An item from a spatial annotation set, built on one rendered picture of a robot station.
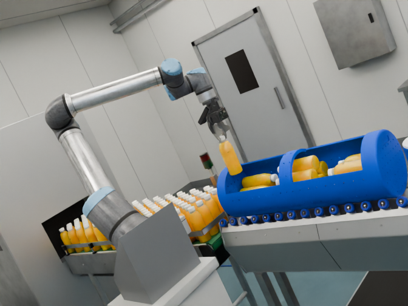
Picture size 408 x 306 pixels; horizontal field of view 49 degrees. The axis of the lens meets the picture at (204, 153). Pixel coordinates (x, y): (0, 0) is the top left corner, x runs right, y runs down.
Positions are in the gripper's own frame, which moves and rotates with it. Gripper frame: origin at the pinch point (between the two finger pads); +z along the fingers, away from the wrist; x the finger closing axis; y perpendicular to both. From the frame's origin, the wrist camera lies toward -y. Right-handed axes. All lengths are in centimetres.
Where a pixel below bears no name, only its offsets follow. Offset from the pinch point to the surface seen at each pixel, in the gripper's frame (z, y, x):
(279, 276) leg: 89, -12, 11
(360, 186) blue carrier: 34, 66, -9
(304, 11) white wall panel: -57, -101, 334
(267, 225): 48.2, 9.7, -5.7
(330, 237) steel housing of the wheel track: 56, 43, -8
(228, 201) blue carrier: 31.2, -5.2, -8.8
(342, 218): 48, 51, -6
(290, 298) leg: 103, -11, 11
